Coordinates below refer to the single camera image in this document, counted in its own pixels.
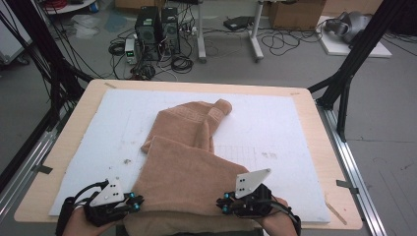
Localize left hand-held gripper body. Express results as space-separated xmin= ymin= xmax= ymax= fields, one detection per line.
xmin=83 ymin=177 xmax=132 ymax=228

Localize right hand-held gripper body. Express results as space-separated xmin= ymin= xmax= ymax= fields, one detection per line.
xmin=230 ymin=168 xmax=273 ymax=218

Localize brown towel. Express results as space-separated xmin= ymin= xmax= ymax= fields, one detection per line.
xmin=122 ymin=98 xmax=251 ymax=236

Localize person's left hand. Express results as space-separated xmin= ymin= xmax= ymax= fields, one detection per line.
xmin=62 ymin=206 xmax=124 ymax=236

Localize person's right hand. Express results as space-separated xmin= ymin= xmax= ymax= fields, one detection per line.
xmin=254 ymin=196 xmax=298 ymax=236

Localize white foam mat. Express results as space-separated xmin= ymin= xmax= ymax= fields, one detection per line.
xmin=48 ymin=88 xmax=331 ymax=224

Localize thin wooden stick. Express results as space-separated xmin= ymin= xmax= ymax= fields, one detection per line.
xmin=324 ymin=200 xmax=348 ymax=226

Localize white power supply unit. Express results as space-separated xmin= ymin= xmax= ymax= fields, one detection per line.
xmin=124 ymin=38 xmax=138 ymax=65

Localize white desk legs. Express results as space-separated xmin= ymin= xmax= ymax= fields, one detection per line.
xmin=196 ymin=0 xmax=265 ymax=64

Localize large black computer tower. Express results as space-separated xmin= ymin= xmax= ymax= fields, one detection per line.
xmin=135 ymin=5 xmax=161 ymax=62

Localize small black computer tower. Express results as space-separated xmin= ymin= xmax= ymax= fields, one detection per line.
xmin=160 ymin=7 xmax=181 ymax=55

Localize black flat device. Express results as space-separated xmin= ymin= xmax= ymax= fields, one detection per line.
xmin=223 ymin=15 xmax=255 ymax=32

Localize white floor board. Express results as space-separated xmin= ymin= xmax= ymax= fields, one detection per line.
xmin=316 ymin=15 xmax=392 ymax=59

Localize clear plastic bag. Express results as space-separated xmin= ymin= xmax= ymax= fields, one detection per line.
xmin=70 ymin=14 xmax=101 ymax=40

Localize large cardboard box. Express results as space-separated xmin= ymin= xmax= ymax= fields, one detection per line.
xmin=268 ymin=0 xmax=328 ymax=31

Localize white round table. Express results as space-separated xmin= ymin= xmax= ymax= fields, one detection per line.
xmin=42 ymin=0 xmax=99 ymax=16

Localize grey rounded machine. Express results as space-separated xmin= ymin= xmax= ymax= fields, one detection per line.
xmin=324 ymin=11 xmax=373 ymax=44

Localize left hand-held gripper cable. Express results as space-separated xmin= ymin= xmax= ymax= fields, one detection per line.
xmin=55 ymin=179 xmax=109 ymax=236

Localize hand-held gripper cable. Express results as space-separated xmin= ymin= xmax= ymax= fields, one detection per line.
xmin=269 ymin=200 xmax=302 ymax=235
xmin=55 ymin=179 xmax=109 ymax=236

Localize right hand-held gripper cable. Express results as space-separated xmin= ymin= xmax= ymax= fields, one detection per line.
xmin=269 ymin=200 xmax=302 ymax=235

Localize aluminium rail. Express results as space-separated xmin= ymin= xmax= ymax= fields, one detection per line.
xmin=0 ymin=97 xmax=78 ymax=224
xmin=316 ymin=101 xmax=387 ymax=236

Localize grey metal bracket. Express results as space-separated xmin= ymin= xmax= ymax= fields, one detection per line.
xmin=336 ymin=179 xmax=360 ymax=195

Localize tangled cable bundle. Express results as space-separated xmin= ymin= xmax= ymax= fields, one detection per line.
xmin=131 ymin=63 xmax=156 ymax=82

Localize small coiled black cable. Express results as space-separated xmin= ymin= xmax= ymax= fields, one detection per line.
xmin=107 ymin=40 xmax=126 ymax=57

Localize loose black floor cables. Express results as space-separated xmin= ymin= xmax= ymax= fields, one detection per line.
xmin=261 ymin=28 xmax=324 ymax=57

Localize black frame with cables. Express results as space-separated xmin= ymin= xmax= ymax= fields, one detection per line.
xmin=0 ymin=0 xmax=94 ymax=132

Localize black frame strut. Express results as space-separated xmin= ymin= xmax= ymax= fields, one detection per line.
xmin=307 ymin=0 xmax=411 ymax=143

